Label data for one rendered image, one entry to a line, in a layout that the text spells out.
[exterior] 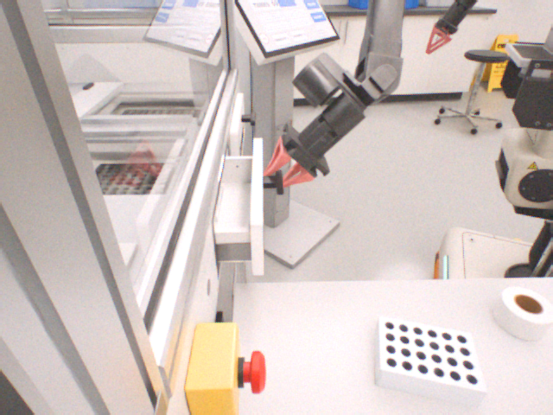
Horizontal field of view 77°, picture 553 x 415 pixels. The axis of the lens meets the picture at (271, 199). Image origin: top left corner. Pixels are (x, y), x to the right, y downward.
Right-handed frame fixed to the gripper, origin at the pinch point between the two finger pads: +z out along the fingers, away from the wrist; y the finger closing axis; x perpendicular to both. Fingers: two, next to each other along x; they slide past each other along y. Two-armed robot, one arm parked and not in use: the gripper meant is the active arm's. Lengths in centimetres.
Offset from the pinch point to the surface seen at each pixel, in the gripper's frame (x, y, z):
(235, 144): -14.3, 6.0, 4.8
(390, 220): -103, -115, 16
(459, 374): 32.6, -22.4, -8.3
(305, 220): -100, -76, 47
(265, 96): -95, -10, 10
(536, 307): 22.3, -35.4, -19.6
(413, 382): 32.8, -19.1, -3.7
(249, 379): 36.8, 2.0, 3.5
